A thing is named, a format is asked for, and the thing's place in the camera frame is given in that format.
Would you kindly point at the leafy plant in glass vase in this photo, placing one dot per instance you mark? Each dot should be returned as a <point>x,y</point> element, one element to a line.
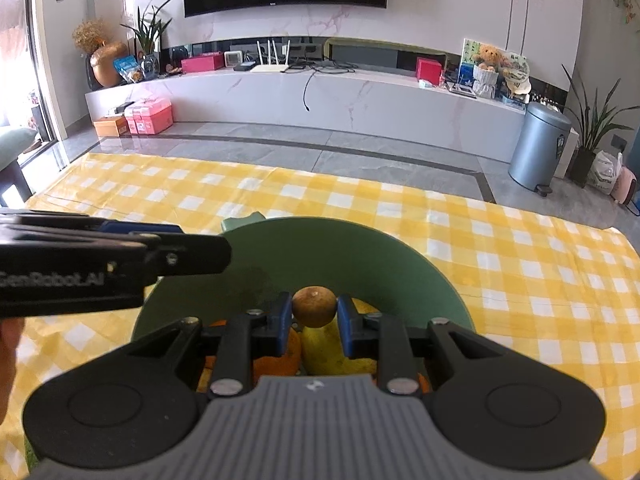
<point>149,62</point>

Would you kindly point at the pink-red flat box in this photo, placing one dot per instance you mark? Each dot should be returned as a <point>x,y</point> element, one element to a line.
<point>202,63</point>

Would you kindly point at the yellow pear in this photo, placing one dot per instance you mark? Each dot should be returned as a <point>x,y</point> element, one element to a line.
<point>327,355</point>

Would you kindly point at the potted plant with long leaves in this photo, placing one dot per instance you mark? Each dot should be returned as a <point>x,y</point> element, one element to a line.
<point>582,165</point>

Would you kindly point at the yellow checked tablecloth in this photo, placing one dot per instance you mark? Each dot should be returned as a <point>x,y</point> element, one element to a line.
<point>525,260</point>

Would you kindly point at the white router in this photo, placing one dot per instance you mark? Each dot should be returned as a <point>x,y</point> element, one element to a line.
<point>270,67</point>

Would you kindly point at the red box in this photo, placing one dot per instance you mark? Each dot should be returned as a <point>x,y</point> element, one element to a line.
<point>429,70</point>

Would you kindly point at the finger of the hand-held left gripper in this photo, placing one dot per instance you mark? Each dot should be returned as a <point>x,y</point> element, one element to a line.
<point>140,228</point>
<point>190,255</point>

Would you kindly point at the small brown round fruit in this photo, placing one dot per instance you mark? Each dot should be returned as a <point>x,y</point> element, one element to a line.
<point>313,305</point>

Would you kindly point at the large pink storage box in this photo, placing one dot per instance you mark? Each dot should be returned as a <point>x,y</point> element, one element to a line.
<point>155,117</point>

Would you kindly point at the small white device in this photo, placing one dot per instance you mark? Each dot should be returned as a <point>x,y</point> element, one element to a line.
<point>233,58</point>

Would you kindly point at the gold round vase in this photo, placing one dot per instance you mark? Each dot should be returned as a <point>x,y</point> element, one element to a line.
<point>107,65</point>

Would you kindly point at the orange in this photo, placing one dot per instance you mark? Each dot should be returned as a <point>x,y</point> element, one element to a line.
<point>424,382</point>
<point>275,362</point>

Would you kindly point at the pink small appliance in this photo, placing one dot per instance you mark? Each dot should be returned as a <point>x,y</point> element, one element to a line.
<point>626,185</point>

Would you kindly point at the dried flower bunch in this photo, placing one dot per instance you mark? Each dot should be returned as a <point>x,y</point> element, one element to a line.
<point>90,35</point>

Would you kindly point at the blue snack bag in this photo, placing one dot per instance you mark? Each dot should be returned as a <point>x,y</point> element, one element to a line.
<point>127,69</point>

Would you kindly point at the person's left hand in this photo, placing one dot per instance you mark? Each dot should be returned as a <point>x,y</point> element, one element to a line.
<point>9,360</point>

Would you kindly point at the orange cardboard box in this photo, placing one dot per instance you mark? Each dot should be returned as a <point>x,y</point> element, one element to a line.
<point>110,126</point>

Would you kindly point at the white plastic bag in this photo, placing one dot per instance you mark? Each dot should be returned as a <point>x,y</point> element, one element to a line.
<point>604,172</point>

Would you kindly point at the narrow pink box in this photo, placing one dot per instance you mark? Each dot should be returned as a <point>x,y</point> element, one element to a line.
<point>131,121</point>

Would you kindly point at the green colander bowl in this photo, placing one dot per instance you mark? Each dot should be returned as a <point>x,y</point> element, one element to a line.
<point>325,255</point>

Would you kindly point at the wall socket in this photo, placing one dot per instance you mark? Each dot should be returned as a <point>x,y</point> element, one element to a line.
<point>620,142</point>

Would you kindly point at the green cushion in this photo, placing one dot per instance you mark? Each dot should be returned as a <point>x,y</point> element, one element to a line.
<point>15,145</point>

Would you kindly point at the painted paper fan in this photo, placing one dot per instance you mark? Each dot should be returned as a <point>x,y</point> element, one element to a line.
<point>515,72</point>

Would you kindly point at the grey pedal trash can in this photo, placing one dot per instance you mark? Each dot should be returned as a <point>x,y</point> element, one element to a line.
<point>537,150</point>

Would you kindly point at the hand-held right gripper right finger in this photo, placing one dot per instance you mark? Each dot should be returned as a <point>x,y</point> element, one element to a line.
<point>345,325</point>

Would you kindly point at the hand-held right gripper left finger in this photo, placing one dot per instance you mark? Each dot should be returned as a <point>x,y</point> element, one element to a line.
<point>282,320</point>

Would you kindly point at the teddy bear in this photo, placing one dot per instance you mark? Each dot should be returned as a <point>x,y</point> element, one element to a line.
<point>487,57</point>

